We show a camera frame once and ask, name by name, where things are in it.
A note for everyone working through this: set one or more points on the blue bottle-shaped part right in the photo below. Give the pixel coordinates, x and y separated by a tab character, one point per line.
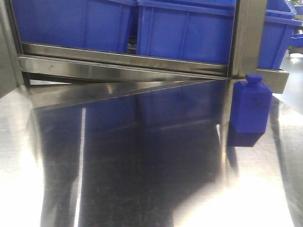
251	102

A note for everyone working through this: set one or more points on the blue bin upper middle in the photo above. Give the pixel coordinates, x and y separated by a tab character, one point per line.
185	30

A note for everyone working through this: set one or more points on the blue bin upper left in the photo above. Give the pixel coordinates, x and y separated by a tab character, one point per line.
86	24

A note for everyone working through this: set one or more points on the stainless steel shelf frame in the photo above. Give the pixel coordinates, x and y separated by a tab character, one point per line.
21	61

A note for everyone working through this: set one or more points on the blue bin far right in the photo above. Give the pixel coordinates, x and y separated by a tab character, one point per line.
279	26

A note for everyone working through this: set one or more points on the blue bin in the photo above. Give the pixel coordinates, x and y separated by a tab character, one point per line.
86	24
279	26
185	30

